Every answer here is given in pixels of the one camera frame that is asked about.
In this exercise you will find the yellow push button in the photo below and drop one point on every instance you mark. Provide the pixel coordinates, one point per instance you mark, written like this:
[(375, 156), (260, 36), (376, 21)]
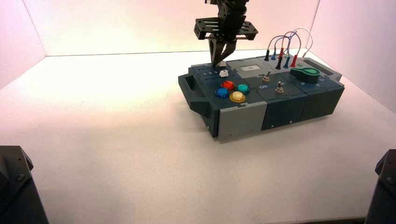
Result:
[(237, 97)]

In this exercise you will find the dark teal control box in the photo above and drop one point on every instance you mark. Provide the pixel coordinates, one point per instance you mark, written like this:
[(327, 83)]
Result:
[(241, 119)]

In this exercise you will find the white slider knob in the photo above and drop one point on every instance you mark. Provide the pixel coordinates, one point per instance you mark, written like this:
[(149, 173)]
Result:
[(222, 64), (223, 73)]

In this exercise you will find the metal toggle switch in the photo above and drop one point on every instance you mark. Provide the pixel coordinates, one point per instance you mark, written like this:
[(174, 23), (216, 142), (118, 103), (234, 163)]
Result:
[(268, 76), (279, 87)]

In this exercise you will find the green push button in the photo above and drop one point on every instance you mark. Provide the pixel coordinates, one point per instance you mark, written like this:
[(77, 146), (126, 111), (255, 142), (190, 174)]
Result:
[(243, 89)]

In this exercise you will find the blue push button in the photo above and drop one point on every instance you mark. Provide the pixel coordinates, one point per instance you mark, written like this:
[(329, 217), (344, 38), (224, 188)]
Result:
[(222, 92)]

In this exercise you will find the small grey display screen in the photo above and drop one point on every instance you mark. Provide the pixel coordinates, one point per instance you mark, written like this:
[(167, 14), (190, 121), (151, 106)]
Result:
[(251, 68)]

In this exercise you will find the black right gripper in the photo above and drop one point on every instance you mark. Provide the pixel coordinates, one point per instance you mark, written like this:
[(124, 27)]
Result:
[(230, 21)]

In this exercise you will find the red push button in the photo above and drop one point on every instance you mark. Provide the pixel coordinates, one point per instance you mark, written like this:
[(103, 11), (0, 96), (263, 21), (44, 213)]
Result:
[(228, 85)]

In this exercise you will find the green rotary knob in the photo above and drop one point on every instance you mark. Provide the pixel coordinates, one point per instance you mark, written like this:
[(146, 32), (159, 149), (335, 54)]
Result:
[(304, 75)]

